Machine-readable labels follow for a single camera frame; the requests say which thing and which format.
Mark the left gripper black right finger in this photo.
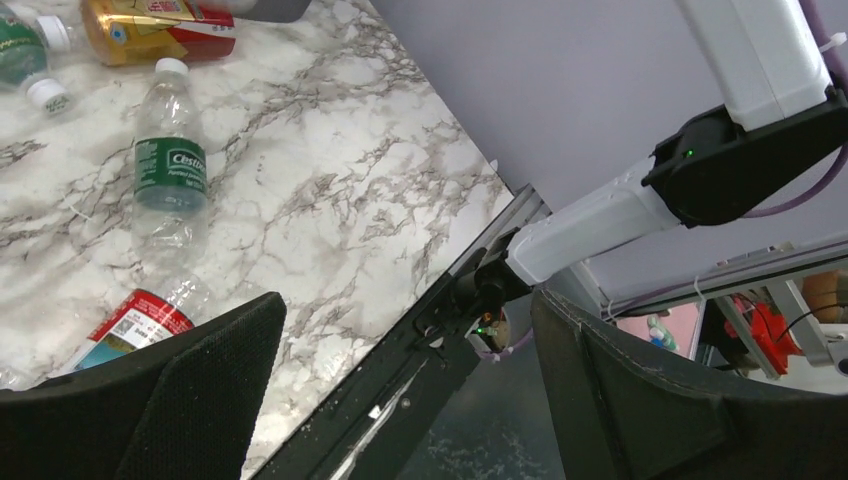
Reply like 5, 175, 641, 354
531, 288, 847, 479

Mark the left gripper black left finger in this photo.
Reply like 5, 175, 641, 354
1, 292, 287, 479

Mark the clear bottle red blue label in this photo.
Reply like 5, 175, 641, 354
48, 269, 215, 379

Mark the clear bottle dark green label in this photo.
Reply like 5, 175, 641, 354
131, 58, 209, 266

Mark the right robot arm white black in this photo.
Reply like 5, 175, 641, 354
451, 1, 847, 316

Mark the green plastic bottle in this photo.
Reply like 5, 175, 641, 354
1, 2, 74, 116

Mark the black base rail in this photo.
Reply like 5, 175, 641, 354
255, 229, 528, 479

